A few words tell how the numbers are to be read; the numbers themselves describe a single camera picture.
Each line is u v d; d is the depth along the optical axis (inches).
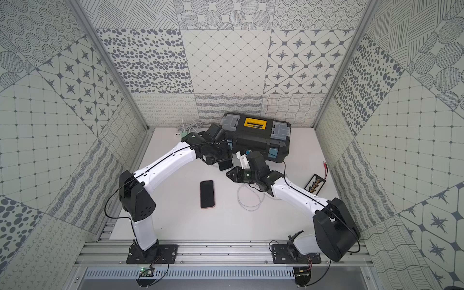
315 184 36.7
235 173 29.0
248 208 34.5
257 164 25.0
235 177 28.3
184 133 42.6
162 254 28.9
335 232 16.4
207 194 35.6
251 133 38.0
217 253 29.9
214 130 26.1
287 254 25.8
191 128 46.5
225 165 31.5
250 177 27.1
